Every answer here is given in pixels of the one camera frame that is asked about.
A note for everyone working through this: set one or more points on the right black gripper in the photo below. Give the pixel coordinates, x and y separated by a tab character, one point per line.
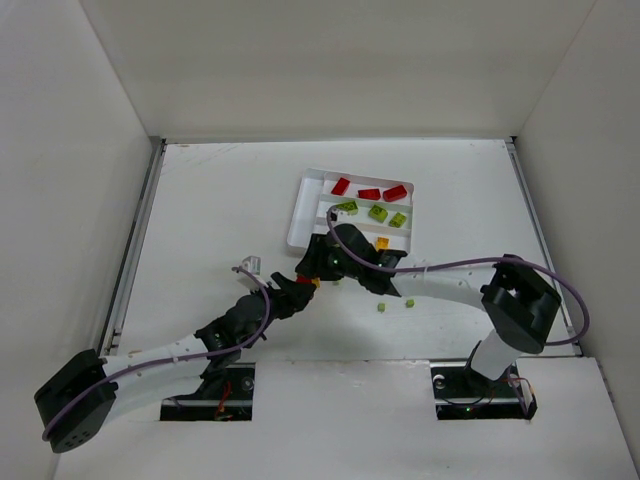
314	258

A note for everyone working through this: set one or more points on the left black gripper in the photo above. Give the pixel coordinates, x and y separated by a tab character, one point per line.
282	293

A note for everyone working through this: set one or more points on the red yellow green lego cluster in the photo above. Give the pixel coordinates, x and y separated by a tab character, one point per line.
316	282

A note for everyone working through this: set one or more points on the long green lego brick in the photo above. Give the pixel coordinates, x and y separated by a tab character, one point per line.
348	208

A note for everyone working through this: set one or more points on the yellow rounded lego brick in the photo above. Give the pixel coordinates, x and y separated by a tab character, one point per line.
382	243

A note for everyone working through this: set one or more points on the long red lego brick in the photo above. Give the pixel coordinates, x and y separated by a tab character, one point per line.
395	193

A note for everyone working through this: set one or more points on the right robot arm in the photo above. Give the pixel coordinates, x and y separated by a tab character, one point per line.
521	305

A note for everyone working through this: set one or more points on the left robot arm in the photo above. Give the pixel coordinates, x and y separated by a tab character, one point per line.
91	390

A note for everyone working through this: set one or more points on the white divided sorting tray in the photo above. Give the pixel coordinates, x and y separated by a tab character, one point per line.
315	198

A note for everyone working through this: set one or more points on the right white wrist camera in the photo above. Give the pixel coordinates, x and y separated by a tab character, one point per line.
336	216

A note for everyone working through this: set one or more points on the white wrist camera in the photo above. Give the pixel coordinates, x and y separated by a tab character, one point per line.
336	216
250	271

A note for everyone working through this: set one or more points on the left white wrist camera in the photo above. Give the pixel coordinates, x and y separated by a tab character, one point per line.
250	271

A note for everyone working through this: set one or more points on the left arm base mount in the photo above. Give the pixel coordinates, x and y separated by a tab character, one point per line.
227	398

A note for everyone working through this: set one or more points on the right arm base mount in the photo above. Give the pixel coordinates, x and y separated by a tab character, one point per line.
460	394

